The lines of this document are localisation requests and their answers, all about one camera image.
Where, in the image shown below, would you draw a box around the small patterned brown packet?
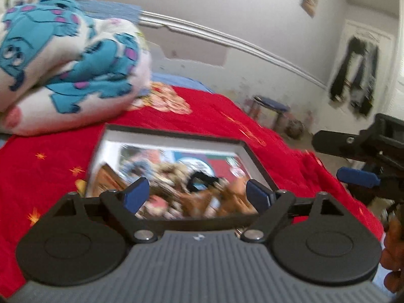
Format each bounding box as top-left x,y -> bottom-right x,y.
95,162 -> 127,198

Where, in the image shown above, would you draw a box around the red plush blanket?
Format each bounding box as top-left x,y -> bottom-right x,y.
0,85 -> 384,291

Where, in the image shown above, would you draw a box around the blue lace scrunchie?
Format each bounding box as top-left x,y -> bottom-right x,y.
121,158 -> 157,180

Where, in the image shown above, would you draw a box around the dark patterned ball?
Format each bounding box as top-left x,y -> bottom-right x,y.
286,119 -> 305,139

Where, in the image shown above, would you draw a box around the person's right hand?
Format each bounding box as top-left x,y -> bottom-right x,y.
380,215 -> 404,294

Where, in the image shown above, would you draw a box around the monster printed blanket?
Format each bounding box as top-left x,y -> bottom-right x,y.
0,0 -> 152,136

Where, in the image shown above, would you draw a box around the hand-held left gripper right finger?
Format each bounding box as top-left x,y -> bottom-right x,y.
241,179 -> 348,243

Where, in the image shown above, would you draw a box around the history textbook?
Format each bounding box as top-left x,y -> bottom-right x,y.
118,143 -> 253,190

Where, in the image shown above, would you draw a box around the round blue stool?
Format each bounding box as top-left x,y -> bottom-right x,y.
248,95 -> 289,131

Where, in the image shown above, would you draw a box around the beige lace scrunchie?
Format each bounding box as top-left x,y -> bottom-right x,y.
153,162 -> 191,185

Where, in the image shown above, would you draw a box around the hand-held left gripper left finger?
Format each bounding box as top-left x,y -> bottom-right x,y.
50,178 -> 158,243

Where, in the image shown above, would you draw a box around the hanging dark clothes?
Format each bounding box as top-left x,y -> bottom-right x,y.
328,36 -> 379,117

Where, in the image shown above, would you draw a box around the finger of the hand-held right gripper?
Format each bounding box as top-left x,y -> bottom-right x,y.
312,129 -> 374,163
336,167 -> 381,188

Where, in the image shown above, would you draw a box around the white door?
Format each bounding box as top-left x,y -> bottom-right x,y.
328,19 -> 398,133

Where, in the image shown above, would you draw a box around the black hair tie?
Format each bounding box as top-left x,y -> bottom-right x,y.
186,170 -> 220,193

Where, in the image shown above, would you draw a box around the black cardboard box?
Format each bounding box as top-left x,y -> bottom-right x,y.
85,124 -> 278,220

